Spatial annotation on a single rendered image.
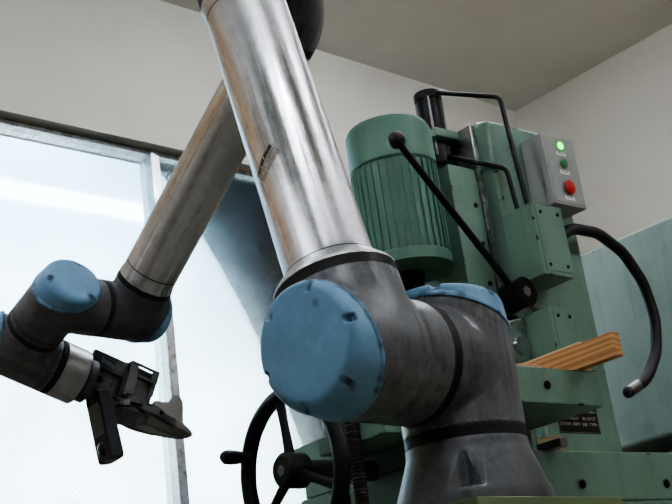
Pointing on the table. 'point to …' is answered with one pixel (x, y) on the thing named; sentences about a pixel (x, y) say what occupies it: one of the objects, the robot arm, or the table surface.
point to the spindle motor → (399, 194)
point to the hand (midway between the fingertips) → (183, 436)
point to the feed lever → (527, 295)
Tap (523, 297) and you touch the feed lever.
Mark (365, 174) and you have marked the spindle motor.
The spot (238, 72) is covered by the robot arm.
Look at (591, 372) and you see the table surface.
